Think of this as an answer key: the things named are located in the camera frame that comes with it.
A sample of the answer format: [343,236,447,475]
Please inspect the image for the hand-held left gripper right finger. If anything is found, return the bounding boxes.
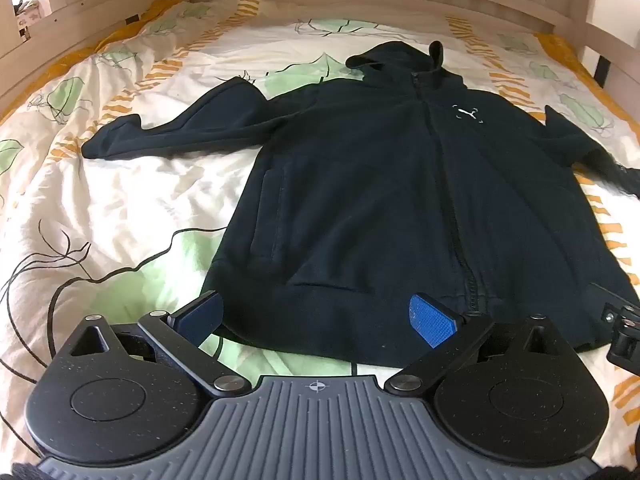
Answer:
[384,292,581,395]

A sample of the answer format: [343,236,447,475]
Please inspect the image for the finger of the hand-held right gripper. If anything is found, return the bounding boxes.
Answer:
[589,282,640,368]

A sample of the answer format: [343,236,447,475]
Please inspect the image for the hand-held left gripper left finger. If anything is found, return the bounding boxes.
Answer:
[52,290,253,396]

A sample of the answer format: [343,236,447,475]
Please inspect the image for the black zip hoodie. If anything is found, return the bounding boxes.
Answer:
[81,41,640,367]

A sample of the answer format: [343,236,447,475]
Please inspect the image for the leaf printed blanket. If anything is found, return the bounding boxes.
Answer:
[0,0,640,467]

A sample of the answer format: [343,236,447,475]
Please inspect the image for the light patterned object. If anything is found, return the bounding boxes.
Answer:
[10,0,42,42]

